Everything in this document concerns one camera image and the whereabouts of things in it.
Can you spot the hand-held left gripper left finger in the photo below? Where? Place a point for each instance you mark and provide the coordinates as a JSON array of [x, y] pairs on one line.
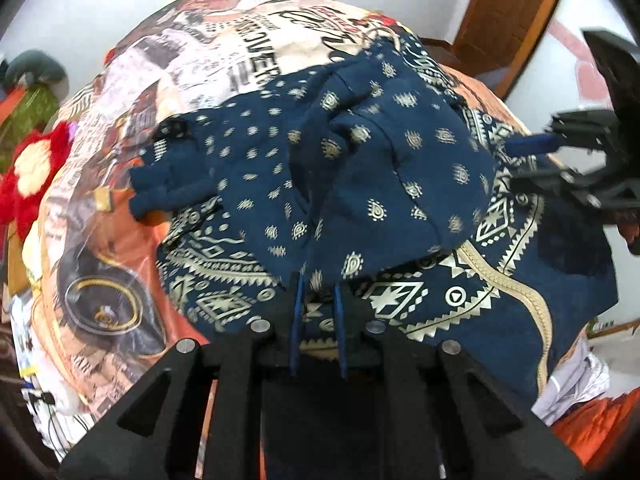
[[296, 325]]

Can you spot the wooden wardrobe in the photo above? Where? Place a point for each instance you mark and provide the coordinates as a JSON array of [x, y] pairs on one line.
[[505, 15]]

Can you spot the white heart-print sliding door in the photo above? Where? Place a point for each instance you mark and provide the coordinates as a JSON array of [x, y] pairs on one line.
[[575, 75]]

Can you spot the white cloth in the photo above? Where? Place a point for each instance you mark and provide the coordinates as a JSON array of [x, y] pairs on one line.
[[575, 380]]

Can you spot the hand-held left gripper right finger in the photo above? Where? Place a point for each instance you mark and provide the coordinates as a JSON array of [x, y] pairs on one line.
[[341, 330]]

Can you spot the printed blanket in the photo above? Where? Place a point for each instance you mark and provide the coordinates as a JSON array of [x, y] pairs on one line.
[[200, 65]]

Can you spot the green patterned box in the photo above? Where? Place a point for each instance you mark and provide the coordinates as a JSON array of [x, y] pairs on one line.
[[25, 115]]

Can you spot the red plush toy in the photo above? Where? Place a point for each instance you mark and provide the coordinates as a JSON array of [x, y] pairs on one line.
[[50, 145]]

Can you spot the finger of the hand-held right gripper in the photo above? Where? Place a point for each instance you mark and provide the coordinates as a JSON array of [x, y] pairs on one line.
[[530, 144], [560, 180]]

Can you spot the navy patterned hooded jacket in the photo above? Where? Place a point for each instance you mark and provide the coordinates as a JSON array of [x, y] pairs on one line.
[[390, 160]]

